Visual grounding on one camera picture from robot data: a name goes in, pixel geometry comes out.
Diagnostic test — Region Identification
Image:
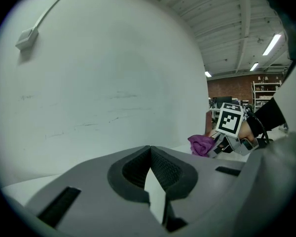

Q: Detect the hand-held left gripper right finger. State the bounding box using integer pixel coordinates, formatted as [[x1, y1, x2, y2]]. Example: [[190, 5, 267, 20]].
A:
[[150, 145, 245, 237]]

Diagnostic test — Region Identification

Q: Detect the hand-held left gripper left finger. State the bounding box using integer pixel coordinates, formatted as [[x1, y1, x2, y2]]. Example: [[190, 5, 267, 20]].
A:
[[24, 145, 169, 237]]

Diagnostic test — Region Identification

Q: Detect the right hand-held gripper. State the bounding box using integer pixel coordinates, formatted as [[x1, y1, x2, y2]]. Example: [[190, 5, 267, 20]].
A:
[[207, 102, 259, 159]]

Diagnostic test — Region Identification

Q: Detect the purple cloth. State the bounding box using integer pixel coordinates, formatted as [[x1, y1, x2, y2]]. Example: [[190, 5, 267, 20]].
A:
[[187, 134, 217, 158]]

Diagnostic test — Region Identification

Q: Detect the person's right forearm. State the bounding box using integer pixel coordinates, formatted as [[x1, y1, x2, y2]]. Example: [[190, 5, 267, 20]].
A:
[[246, 96, 287, 138]]

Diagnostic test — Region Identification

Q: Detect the white oval table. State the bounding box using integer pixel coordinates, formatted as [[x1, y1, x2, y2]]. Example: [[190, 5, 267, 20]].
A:
[[1, 137, 274, 207]]

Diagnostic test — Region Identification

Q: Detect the person's right hand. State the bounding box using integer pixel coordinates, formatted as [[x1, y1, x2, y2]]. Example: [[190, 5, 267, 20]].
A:
[[237, 119, 257, 141]]

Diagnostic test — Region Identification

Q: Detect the white shelf unit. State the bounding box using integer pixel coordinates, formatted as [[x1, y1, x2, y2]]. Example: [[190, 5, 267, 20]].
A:
[[251, 80, 282, 113]]

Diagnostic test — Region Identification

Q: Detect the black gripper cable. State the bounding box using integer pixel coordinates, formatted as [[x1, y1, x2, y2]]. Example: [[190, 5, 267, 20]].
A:
[[246, 111, 271, 145]]

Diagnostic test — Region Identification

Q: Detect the white wall junction box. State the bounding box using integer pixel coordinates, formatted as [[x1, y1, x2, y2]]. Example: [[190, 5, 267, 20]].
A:
[[15, 27, 39, 51]]

